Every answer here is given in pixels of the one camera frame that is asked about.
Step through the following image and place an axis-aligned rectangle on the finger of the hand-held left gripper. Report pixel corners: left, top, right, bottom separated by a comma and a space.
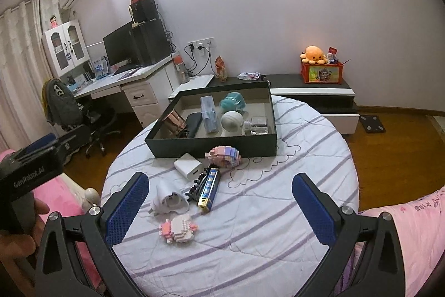
14, 133, 59, 162
57, 125, 89, 165

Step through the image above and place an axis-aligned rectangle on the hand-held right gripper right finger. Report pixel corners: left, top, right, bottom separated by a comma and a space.
292, 173, 406, 297

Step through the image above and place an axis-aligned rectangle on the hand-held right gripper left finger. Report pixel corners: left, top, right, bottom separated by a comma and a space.
35, 172, 164, 297

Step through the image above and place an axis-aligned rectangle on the rose gold metal cup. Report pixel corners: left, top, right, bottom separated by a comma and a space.
160, 109, 188, 138

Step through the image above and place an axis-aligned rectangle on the clear glass perfume bottle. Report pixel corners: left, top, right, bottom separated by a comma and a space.
243, 115, 270, 136

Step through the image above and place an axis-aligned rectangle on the dark green storage box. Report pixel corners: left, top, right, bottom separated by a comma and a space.
144, 80, 278, 158

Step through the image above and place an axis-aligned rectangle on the black glasses case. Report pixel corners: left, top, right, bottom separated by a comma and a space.
184, 112, 203, 138

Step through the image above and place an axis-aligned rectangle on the white round-headed robot figurine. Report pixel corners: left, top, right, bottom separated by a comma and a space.
221, 111, 246, 137

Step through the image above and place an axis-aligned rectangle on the clear plastic case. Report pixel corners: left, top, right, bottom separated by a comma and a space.
200, 95, 219, 134

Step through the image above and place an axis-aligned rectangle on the teal round dome toy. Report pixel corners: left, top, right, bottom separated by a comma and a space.
219, 92, 248, 113

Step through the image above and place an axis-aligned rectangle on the person's left hand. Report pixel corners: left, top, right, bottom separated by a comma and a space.
0, 194, 50, 287

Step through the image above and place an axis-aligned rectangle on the black office chair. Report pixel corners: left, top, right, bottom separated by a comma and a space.
61, 102, 122, 158

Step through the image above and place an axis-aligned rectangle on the white plug adapter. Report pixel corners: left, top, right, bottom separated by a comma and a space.
151, 183, 190, 217

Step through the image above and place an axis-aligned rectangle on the grey hooded jacket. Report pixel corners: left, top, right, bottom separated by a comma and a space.
42, 78, 84, 125

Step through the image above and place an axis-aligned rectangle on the pink white block toy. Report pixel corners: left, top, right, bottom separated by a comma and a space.
159, 213, 199, 242

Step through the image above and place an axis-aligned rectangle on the black hair clip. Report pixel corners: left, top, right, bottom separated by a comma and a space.
183, 166, 211, 202

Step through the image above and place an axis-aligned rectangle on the beige curtain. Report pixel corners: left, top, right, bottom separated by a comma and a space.
0, 0, 70, 153

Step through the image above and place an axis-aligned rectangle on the white power adapter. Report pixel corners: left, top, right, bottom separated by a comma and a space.
174, 153, 204, 178

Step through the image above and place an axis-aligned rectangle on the blue white box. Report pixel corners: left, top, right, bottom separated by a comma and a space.
92, 57, 108, 80

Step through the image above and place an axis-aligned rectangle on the white desk with drawers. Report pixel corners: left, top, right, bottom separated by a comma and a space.
71, 51, 181, 129

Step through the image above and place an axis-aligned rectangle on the blue yellow small box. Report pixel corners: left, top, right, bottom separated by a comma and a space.
197, 168, 222, 213

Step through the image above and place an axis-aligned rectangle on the white glass-door cabinet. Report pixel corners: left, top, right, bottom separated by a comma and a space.
42, 19, 92, 78

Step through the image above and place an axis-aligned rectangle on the pink purple block toy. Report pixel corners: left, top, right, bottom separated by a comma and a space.
204, 145, 243, 169

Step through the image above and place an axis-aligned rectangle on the black bathroom scale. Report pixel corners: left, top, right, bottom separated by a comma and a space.
359, 114, 387, 134

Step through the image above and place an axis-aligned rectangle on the pink printed blanket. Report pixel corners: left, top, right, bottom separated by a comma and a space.
334, 184, 445, 297

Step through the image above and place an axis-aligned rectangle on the black computer monitor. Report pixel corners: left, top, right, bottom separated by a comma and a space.
102, 20, 140, 67

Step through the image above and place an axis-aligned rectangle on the black computer tower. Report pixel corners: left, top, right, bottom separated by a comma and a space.
131, 20, 172, 66

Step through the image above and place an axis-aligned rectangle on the red-lidded water bottle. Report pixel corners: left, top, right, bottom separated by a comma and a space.
174, 57, 190, 84

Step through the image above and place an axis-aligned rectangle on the red printed storage box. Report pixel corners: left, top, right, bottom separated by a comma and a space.
301, 60, 345, 85

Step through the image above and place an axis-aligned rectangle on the black box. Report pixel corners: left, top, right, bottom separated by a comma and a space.
130, 0, 160, 23

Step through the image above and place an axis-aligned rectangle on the orange octopus plush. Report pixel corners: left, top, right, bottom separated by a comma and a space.
301, 46, 329, 65

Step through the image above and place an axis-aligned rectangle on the red snack bag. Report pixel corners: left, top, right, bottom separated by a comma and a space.
214, 56, 228, 81

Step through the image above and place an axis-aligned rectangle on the wooden bed post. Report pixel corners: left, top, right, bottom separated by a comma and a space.
85, 187, 101, 210

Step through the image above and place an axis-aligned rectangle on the white wall socket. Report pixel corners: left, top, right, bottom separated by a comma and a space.
188, 38, 214, 52

